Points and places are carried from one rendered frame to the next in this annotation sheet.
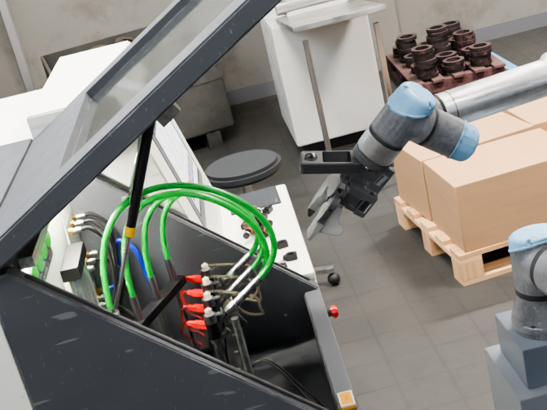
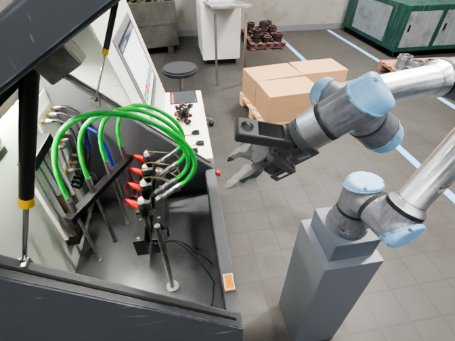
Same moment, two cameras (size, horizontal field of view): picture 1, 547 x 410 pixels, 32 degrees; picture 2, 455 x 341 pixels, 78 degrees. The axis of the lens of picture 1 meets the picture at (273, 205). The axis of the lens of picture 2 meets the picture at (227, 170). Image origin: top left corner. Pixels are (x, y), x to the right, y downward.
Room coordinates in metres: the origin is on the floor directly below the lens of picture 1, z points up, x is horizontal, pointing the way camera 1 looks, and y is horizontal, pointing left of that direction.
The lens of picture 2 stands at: (1.24, 0.01, 1.75)
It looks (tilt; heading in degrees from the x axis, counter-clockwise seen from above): 41 degrees down; 352
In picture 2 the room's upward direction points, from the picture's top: straight up
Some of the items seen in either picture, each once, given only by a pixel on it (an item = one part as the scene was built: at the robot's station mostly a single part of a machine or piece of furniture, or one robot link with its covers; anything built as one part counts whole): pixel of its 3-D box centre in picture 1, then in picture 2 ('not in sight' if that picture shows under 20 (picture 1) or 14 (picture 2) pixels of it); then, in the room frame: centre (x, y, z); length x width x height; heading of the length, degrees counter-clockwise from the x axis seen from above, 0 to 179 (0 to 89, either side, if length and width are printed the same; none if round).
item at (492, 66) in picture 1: (439, 51); (262, 32); (7.16, -1.52, 0.19); 1.10 x 0.72 x 0.37; 2
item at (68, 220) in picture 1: (88, 259); (61, 139); (2.10, 0.46, 1.20); 0.13 x 0.03 x 0.31; 1
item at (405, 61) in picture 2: not in sight; (428, 65); (5.06, -3.63, 0.17); 1.19 x 0.83 x 0.35; 93
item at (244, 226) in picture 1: (257, 218); (183, 111); (2.60, 0.06, 1.01); 0.23 x 0.11 x 0.06; 1
